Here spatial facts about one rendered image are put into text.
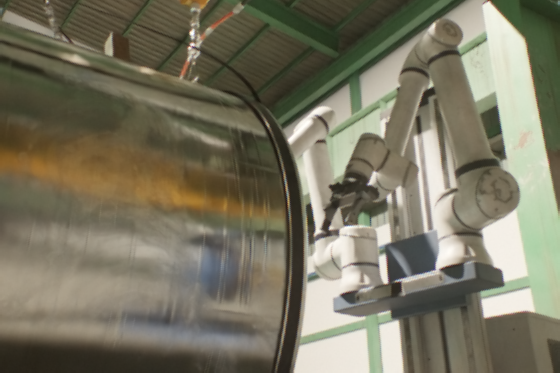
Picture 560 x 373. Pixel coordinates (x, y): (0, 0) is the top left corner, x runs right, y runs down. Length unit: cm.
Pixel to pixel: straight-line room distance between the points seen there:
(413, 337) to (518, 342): 37
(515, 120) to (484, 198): 298
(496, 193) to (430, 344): 71
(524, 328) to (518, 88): 292
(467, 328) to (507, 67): 316
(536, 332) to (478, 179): 65
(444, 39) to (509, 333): 107
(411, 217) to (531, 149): 232
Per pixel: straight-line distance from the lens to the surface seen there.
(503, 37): 557
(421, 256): 268
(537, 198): 495
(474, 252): 239
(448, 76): 247
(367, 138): 221
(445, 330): 268
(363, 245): 271
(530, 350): 263
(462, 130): 239
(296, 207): 151
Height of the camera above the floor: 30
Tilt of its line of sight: 24 degrees up
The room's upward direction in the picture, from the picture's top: 1 degrees counter-clockwise
